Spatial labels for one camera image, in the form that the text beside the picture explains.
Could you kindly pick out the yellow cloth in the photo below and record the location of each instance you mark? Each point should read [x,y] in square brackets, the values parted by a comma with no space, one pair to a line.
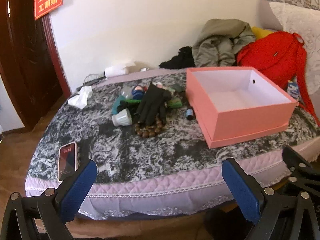
[261,32]

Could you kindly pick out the pink cardboard box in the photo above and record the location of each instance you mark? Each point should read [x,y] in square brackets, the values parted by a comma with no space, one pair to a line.
[250,125]

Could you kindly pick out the blue and white small box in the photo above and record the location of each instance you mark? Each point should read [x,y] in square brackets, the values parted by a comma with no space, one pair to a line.
[293,88]

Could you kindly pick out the red bag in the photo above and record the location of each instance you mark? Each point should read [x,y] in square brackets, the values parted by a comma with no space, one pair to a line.
[270,55]

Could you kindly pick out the white ribbed cup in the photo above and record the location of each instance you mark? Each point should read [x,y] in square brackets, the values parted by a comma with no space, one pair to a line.
[122,118]

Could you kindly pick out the white paper roll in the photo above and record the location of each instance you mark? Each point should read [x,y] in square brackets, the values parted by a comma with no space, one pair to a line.
[113,71]

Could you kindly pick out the white charger plug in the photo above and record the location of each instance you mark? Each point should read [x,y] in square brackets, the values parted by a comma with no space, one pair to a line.
[145,69]

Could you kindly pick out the white lace pillow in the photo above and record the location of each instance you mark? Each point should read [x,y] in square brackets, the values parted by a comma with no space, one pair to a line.
[300,20]

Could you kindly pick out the dark wooden door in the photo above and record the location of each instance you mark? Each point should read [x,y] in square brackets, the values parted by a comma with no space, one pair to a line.
[27,55]

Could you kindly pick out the clear plastic cup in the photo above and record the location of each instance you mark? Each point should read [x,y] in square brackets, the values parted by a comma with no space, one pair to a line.
[127,92]

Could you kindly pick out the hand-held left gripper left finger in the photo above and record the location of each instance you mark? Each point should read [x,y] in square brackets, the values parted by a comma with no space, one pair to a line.
[77,190]

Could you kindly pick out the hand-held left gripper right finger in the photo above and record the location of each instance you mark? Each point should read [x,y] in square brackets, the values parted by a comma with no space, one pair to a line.
[240,192]

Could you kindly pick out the black cloth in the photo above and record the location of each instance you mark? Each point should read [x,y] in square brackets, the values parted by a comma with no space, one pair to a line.
[180,60]

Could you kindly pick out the smartphone with pink case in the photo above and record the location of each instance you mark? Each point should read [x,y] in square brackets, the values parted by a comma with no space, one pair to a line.
[67,161]

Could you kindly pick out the grey jacket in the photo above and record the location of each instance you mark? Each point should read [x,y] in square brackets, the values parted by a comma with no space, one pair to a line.
[217,45]

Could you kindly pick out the crumpled white tissue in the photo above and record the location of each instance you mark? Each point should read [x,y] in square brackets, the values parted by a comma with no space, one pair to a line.
[81,96]

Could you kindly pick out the dark green sachet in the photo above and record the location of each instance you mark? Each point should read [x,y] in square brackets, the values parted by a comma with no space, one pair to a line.
[178,88]

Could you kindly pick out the black gloves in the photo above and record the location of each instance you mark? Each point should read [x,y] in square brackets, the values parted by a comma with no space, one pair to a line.
[152,100]

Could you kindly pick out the grey patterned quilted table cover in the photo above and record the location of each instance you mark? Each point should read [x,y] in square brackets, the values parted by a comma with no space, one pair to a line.
[150,155]

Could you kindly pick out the beige small box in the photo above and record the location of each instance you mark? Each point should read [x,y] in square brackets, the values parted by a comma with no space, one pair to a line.
[129,67]

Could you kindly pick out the blue and red small object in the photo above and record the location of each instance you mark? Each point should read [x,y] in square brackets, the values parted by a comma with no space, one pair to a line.
[138,92]

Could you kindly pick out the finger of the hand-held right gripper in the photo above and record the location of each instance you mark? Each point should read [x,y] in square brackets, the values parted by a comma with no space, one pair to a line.
[300,161]
[310,187]

